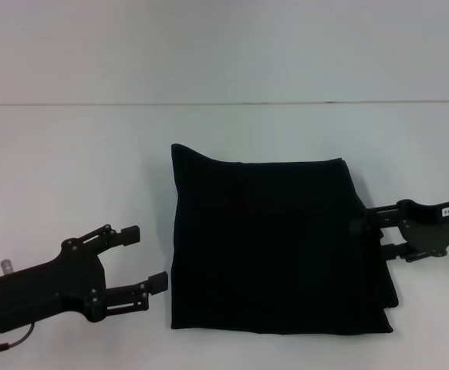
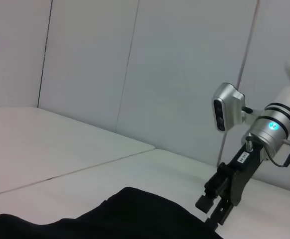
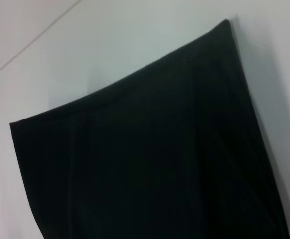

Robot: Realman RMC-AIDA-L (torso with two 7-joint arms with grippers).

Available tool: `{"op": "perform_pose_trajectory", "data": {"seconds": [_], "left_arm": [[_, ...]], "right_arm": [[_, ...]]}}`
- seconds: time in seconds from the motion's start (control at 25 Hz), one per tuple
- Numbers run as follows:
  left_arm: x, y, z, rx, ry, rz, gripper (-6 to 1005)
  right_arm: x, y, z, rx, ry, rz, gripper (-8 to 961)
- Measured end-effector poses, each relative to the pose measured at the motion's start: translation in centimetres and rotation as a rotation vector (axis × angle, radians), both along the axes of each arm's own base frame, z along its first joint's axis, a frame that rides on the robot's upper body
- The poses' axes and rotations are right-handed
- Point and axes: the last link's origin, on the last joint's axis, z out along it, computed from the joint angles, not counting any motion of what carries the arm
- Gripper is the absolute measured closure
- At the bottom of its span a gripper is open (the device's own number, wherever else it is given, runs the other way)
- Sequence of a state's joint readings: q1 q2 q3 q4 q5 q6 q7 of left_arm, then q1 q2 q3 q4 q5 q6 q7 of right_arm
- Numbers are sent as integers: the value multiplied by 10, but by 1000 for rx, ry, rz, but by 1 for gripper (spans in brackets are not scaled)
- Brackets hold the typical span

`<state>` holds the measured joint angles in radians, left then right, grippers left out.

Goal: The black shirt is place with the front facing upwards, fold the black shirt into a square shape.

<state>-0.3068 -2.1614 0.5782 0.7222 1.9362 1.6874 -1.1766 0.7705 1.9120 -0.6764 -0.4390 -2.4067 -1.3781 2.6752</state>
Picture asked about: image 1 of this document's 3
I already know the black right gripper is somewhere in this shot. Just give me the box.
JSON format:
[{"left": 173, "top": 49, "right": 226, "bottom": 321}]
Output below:
[{"left": 349, "top": 198, "right": 449, "bottom": 264}]

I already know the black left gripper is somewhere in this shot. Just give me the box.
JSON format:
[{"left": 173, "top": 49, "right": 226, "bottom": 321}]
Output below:
[{"left": 0, "top": 224, "right": 170, "bottom": 335}]

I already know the black t-shirt with FREE print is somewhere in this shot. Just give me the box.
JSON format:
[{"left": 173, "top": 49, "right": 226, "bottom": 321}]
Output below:
[{"left": 169, "top": 143, "right": 400, "bottom": 335}]

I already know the dark red left arm cable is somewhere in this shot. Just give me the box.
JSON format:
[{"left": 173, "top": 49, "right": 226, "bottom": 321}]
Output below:
[{"left": 0, "top": 321, "right": 37, "bottom": 347}]

